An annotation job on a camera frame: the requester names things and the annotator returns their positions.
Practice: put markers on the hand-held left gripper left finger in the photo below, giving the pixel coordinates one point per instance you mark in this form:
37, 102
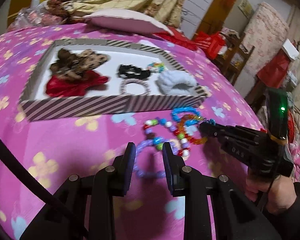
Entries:
130, 165

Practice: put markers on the clear plastic bag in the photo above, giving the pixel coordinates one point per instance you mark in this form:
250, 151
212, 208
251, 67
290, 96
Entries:
37, 17

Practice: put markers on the leopard print scrunchie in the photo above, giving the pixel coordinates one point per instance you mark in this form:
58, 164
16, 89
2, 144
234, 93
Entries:
80, 62

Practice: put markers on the white box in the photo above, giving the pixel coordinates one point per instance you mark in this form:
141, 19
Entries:
291, 48

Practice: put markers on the red cloth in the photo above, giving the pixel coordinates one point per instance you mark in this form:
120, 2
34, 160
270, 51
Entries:
176, 38

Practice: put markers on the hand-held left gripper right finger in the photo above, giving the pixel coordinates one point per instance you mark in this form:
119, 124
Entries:
168, 166

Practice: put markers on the floral upright mattress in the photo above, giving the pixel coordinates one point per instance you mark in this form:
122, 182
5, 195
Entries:
265, 30

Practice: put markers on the striped cardboard box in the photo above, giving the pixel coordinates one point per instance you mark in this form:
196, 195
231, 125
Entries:
72, 108

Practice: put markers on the red plastic bag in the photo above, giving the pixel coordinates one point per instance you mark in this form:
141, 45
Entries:
210, 43

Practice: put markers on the person's right hand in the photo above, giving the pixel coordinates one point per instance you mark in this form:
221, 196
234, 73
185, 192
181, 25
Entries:
277, 195

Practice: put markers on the light blue fluffy scrunchie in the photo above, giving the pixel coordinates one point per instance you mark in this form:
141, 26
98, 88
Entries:
175, 83

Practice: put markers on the wooden chair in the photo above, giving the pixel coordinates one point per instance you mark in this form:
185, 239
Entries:
236, 57

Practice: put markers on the person's right forearm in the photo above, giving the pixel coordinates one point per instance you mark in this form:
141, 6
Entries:
296, 205

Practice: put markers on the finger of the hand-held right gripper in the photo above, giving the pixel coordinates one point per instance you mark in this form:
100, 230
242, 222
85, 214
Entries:
215, 128
216, 138

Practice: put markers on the red satin scrunchie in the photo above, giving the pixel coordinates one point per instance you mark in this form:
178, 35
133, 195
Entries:
70, 85

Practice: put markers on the pink pillow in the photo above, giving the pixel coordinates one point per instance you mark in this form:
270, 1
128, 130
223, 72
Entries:
125, 21

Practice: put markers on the pink floral blanket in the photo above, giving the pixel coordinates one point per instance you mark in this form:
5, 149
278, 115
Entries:
65, 142

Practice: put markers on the black scrunchie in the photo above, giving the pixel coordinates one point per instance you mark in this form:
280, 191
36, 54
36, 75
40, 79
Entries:
132, 71

